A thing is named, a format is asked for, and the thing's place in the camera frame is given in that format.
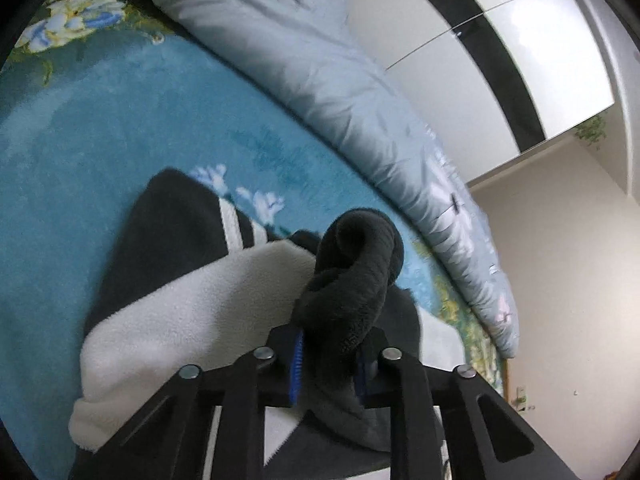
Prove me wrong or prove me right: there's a black white fleece jacket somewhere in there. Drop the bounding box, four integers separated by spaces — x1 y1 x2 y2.
70 168 465 467

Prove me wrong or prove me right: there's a green hanging plant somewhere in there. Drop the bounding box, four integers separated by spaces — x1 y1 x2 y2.
574 114 606 150

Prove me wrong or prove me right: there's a teal floral bed blanket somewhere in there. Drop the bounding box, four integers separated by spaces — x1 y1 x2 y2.
1 0 503 479

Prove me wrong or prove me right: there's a white black wardrobe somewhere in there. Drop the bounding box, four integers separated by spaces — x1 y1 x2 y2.
348 0 614 182

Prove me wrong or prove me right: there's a blue floral quilt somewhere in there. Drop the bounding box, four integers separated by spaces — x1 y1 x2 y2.
152 0 520 359

